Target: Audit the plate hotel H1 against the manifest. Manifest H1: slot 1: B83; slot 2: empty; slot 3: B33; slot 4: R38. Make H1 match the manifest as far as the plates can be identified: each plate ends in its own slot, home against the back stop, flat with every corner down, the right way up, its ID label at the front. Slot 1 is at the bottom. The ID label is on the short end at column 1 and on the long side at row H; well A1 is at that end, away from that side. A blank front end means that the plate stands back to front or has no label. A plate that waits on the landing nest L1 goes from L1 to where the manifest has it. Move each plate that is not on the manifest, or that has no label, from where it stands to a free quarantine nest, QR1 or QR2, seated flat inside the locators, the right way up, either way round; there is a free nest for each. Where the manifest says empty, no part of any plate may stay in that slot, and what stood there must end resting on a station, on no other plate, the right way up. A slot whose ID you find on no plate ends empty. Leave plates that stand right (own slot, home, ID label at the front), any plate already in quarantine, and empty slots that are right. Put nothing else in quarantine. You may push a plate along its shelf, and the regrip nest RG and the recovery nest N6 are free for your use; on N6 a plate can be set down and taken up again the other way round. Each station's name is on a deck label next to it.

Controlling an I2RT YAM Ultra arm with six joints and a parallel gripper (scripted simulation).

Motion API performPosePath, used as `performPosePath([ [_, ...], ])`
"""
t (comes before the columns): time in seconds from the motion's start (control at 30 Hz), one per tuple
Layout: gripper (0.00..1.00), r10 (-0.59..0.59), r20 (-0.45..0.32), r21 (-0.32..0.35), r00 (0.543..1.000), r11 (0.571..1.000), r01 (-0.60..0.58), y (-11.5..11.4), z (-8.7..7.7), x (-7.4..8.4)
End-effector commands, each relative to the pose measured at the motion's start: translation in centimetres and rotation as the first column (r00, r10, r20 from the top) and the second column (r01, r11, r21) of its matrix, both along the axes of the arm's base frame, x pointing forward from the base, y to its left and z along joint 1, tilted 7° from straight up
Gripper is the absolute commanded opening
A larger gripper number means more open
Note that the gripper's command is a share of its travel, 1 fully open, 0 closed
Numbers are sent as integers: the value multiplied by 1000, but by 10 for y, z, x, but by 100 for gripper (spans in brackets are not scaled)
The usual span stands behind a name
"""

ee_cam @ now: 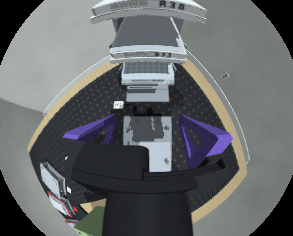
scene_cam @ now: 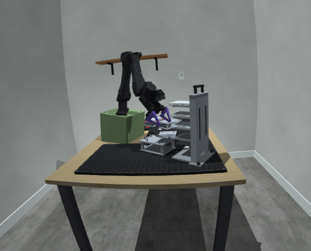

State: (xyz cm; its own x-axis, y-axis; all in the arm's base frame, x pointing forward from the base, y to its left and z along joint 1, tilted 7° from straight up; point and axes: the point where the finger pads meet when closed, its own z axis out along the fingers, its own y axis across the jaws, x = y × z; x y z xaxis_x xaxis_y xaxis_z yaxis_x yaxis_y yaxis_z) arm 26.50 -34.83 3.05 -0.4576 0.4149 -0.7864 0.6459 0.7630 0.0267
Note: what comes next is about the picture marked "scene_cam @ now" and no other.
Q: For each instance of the black perforated breadboard table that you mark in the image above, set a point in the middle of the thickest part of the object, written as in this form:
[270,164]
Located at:
[130,160]

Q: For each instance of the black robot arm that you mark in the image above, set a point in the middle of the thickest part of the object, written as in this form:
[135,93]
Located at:
[145,90]

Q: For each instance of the white multiwell plate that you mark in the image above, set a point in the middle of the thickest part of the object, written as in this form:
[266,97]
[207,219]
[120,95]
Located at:
[181,124]

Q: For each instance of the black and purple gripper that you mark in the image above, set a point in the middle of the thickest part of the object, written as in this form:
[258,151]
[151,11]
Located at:
[155,110]

